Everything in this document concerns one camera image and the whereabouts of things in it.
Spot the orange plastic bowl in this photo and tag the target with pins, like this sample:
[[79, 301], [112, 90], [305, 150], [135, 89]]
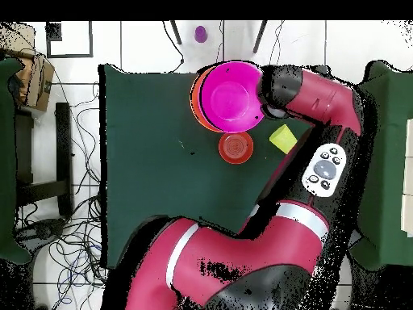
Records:
[[194, 103]]

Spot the red plastic bowl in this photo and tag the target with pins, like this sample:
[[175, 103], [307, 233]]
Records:
[[236, 148]]

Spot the black square frame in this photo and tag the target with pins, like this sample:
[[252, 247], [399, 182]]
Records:
[[91, 38]]

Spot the cardboard box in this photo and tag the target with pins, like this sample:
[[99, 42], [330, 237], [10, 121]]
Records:
[[38, 84]]

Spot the black chair frame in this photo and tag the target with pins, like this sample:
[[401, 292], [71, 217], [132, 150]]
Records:
[[63, 145]]

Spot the white box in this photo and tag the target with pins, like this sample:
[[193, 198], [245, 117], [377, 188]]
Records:
[[408, 193]]

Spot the black stand base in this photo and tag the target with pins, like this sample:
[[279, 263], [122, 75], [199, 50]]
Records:
[[42, 231]]

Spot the dark green table cloth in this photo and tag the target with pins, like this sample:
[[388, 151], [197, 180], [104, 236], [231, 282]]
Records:
[[145, 161]]

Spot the black tripod leg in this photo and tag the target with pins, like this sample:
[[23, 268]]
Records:
[[260, 36], [176, 32]]

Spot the green cloth side table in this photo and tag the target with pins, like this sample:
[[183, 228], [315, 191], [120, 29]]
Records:
[[387, 161], [6, 161]]

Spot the yellow plastic cup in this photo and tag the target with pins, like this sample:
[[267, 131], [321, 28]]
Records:
[[283, 139]]

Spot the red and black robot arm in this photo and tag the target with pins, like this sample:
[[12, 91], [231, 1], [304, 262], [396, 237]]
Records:
[[226, 252]]

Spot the pink plastic bowl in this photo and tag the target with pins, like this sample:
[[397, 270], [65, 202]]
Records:
[[229, 100]]

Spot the purple plastic cup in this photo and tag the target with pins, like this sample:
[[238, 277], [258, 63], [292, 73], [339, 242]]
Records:
[[200, 35]]

